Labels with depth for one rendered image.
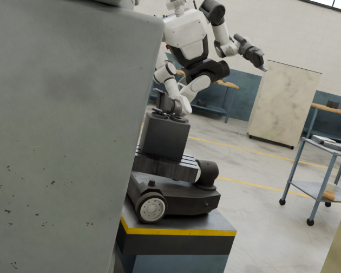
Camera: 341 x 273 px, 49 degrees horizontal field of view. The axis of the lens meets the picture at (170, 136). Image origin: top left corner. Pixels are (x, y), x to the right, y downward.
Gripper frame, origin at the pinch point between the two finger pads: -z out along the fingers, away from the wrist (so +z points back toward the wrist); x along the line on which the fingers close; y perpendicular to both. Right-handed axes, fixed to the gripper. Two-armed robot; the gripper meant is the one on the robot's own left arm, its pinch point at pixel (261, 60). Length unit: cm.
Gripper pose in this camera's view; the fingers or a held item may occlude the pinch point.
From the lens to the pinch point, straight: 216.2
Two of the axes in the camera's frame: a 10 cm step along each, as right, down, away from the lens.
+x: -3.3, -6.8, -6.5
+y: 8.7, -4.8, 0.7
